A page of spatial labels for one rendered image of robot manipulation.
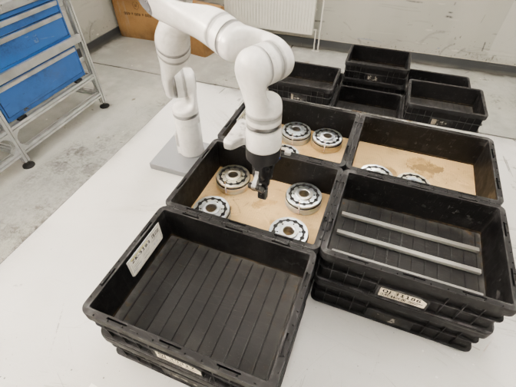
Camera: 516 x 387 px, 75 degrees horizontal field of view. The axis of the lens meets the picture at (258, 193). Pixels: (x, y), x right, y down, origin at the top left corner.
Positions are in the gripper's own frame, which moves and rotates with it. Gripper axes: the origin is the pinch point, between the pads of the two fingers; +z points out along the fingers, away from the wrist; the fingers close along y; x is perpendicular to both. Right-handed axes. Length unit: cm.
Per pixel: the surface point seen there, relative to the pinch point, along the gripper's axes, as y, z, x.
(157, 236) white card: -14.8, 9.4, 22.0
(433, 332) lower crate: -7, 24, -47
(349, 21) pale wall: 326, 67, 26
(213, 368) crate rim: -38.0, 5.1, -5.2
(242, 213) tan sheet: 4.1, 15.1, 7.6
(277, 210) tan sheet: 8.8, 15.1, -1.4
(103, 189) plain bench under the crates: 7, 28, 63
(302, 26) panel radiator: 313, 74, 71
